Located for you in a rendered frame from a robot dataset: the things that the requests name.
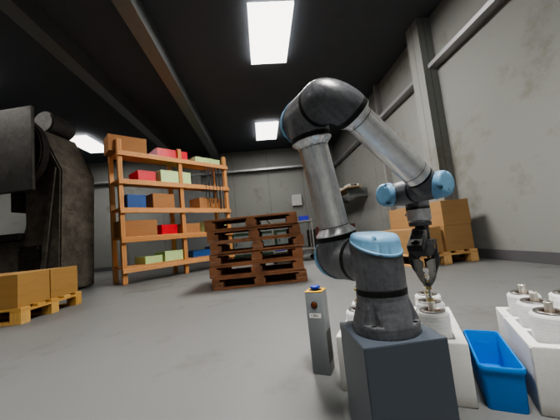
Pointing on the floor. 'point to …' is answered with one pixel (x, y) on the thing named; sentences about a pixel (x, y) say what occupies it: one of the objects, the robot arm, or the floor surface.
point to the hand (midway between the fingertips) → (427, 282)
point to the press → (46, 195)
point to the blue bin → (497, 372)
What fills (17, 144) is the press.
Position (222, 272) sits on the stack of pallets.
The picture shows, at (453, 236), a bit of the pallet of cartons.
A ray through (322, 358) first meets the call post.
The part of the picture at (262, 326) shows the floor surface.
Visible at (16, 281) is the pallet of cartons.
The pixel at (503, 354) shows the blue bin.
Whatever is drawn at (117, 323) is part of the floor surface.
